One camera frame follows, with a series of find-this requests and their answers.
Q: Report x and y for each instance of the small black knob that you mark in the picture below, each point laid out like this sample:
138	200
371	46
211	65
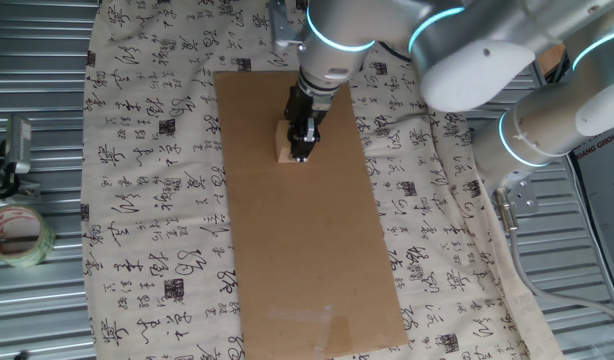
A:
22	355

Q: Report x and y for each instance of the silver finned camera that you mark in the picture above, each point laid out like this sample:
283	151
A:
18	145

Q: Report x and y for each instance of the clear packing tape roll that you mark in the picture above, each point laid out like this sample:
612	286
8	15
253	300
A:
22	261

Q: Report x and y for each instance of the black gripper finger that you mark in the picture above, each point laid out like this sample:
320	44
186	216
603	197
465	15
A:
299	142

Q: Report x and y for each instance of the small wooden block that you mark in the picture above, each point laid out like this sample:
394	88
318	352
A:
282	150

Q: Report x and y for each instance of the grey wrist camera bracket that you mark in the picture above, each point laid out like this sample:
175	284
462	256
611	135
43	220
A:
282	25

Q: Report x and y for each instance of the brown wooden board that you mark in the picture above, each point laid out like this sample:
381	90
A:
549	57

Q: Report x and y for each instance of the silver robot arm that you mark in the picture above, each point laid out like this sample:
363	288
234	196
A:
547	120

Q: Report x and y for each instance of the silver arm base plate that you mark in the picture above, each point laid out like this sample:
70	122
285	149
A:
524	197

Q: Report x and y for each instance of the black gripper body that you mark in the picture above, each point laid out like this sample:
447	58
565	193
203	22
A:
302	107

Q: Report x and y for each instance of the printed grey poster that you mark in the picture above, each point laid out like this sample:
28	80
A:
607	190

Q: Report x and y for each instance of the calligraphy print cloth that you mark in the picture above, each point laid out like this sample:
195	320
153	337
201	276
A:
152	200

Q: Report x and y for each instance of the brown cardboard sheet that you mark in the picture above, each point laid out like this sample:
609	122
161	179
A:
307	240

